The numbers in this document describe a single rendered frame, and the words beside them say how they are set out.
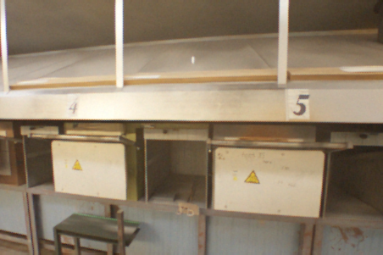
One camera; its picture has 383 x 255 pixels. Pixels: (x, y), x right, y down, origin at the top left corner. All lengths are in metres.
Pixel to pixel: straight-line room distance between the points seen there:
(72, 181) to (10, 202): 1.09
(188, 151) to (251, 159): 0.90
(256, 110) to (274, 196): 0.56
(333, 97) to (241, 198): 0.71
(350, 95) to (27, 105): 1.76
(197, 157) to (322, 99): 1.25
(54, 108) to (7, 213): 1.62
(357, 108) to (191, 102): 0.74
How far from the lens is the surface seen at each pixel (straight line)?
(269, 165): 1.04
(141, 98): 0.87
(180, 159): 1.79
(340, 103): 0.95
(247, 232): 1.45
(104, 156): 1.25
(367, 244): 1.78
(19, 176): 2.19
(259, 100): 0.80
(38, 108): 1.32
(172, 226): 1.48
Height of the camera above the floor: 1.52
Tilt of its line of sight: 4 degrees down
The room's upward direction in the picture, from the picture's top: straight up
